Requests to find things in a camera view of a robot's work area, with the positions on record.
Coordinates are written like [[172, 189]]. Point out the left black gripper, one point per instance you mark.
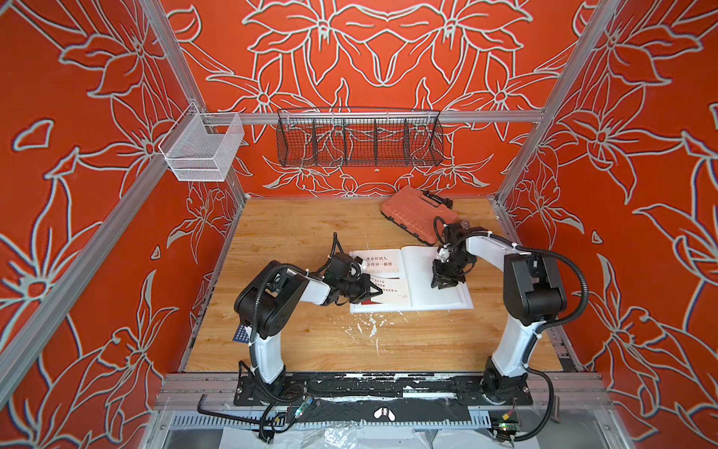
[[365, 285]]

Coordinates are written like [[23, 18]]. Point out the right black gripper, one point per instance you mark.
[[442, 275]]

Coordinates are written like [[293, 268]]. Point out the clear mesh wall basket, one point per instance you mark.
[[202, 146]]

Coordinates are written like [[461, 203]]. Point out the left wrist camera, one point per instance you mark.
[[343, 267]]

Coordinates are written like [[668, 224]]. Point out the dark blue card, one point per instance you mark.
[[242, 334]]

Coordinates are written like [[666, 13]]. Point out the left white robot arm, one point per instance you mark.
[[266, 305]]

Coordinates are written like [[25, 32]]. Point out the cream card small text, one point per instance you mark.
[[394, 292]]

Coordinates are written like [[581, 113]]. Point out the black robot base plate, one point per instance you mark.
[[463, 387]]

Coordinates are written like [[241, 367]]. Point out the black wire wall basket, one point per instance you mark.
[[359, 137]]

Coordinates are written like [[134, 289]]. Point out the orange plastic tool case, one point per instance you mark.
[[414, 211]]

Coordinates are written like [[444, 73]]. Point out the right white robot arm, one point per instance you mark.
[[533, 294]]

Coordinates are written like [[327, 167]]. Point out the white card red text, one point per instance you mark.
[[381, 263]]

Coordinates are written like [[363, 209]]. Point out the white photo album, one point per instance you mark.
[[417, 271]]

